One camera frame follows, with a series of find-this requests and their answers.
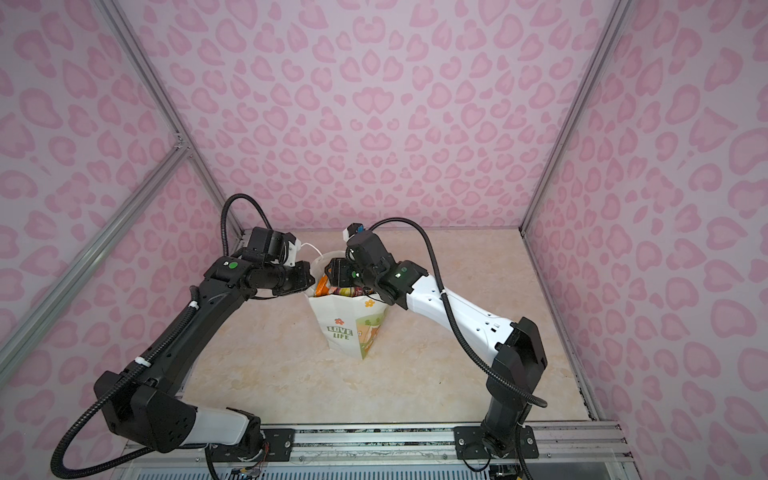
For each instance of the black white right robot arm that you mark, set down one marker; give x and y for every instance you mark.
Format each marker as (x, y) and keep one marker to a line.
(510, 353)

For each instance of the white paper bag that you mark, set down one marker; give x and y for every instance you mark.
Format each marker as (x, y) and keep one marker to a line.
(350, 325)

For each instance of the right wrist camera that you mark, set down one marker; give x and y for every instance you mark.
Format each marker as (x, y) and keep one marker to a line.
(351, 230)

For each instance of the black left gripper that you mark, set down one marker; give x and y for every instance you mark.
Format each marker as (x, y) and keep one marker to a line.
(306, 279)

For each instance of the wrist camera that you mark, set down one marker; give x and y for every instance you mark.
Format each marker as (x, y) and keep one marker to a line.
(268, 246)
(351, 230)

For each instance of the aluminium diagonal frame bar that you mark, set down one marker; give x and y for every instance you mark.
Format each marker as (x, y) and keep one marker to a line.
(39, 319)

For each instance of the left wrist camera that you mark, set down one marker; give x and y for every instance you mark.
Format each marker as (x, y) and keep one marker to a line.
(268, 246)

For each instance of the red yellow candy packet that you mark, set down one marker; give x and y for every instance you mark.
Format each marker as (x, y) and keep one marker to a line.
(349, 292)

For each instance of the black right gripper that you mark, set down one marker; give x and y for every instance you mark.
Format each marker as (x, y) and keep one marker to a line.
(340, 272)

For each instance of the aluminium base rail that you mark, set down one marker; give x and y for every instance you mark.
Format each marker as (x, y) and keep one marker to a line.
(552, 450)

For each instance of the orange snack packet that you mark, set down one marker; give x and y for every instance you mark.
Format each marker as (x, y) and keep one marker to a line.
(323, 287)

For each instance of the aluminium frame post left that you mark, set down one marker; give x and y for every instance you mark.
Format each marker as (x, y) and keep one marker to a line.
(126, 36)

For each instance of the aluminium frame post right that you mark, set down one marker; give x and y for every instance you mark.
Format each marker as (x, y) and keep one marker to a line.
(620, 13)

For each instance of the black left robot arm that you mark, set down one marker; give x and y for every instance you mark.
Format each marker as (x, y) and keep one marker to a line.
(145, 407)

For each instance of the aluminium frame post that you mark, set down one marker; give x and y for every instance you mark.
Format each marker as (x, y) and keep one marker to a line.
(620, 13)
(126, 36)

